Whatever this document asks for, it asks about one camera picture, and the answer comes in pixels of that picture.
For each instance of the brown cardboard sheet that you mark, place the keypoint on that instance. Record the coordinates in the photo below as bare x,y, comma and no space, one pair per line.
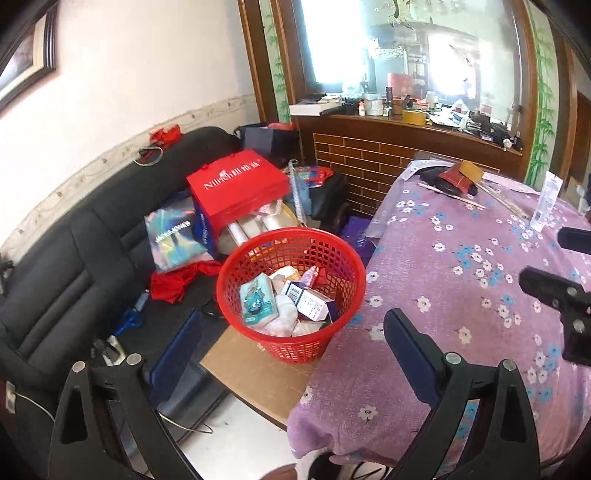
254,374

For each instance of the iridescent shopping bag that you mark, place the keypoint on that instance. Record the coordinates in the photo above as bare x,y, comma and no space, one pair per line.
173,237

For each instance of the teal tissue packet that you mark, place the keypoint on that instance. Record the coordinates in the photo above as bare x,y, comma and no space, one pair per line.
258,300

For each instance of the red blue plastic bag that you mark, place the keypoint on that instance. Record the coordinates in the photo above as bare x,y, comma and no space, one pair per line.
314,176

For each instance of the white flat box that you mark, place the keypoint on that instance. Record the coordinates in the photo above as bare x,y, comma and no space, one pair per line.
314,107

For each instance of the black sofa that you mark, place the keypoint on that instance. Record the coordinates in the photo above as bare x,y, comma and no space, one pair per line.
69,277

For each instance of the wooden framed glass window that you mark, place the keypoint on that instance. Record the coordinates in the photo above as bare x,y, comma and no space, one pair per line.
346,46

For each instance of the red paper bag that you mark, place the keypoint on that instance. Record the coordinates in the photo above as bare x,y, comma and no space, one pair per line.
240,194

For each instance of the wooden sideboard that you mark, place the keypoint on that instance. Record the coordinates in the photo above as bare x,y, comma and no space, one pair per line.
369,152

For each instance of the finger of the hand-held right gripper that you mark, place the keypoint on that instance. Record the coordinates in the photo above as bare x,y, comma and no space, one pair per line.
577,309
575,240

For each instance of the yellow round container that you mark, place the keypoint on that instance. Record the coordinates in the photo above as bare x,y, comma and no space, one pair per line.
472,170

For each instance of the red foil pouch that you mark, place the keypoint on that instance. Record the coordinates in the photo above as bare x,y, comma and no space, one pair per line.
452,181

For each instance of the purple box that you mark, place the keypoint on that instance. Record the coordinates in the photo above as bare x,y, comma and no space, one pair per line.
358,240

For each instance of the red gift box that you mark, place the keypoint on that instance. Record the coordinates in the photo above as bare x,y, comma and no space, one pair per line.
400,85

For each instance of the white tissue ball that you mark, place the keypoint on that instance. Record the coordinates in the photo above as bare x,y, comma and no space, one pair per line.
281,318

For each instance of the red plastic basket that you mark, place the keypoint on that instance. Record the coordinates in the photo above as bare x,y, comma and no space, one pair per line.
286,350

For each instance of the small white blue carton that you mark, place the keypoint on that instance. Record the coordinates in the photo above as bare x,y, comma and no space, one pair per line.
314,304

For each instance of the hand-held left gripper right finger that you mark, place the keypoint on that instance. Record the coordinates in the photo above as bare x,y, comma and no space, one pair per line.
411,355

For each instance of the green bamboo wall decal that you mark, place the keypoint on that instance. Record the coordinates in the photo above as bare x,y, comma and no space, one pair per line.
277,60
542,92

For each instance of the patterned wrapping paper roll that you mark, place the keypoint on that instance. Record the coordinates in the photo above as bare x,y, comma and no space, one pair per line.
298,194

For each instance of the silver metal hoop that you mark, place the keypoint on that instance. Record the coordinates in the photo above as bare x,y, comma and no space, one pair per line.
159,154

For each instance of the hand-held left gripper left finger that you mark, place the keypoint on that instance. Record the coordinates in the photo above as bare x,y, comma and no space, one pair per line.
175,355

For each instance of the wooden chopstick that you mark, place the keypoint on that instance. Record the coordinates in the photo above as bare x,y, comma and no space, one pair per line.
505,198
501,201
452,196

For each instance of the red cloth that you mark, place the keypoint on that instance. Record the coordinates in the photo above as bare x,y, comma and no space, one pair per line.
166,136
180,281

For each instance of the framed wall picture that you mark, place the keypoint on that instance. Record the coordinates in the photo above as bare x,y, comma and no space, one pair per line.
23,60

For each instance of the dark navy paper bag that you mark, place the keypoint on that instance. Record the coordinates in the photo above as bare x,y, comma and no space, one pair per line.
268,143

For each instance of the rolled white papers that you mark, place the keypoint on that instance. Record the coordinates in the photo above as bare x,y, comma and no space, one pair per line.
249,226

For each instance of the white lotion tube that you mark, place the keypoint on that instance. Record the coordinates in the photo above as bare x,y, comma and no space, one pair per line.
545,203

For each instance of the black flashlight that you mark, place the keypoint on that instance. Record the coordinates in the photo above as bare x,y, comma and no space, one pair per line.
389,104

